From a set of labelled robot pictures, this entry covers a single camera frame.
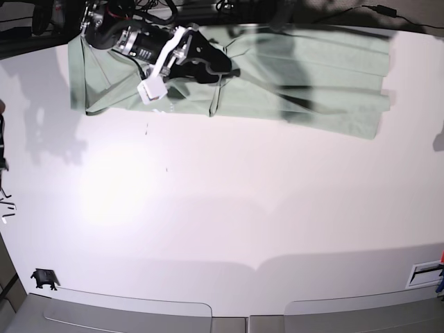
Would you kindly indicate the grey chair right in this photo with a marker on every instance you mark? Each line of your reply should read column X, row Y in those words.
column 414, row 310

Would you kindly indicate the black power adapter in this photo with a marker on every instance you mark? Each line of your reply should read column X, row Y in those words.
column 386, row 11

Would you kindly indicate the grey chair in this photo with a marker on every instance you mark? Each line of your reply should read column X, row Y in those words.
column 42, row 314
column 414, row 310

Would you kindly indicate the grey chair left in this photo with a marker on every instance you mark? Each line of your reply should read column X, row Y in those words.
column 42, row 314

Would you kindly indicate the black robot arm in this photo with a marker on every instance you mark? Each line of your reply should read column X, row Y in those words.
column 121, row 27

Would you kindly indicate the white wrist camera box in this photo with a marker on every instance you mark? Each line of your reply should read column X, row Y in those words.
column 152, row 89

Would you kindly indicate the light green T-shirt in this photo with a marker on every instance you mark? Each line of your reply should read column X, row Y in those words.
column 324, row 78

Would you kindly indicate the black table clamp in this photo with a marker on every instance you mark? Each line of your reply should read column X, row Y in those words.
column 45, row 277

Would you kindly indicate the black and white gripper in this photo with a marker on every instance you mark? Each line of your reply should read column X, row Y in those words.
column 184, row 52

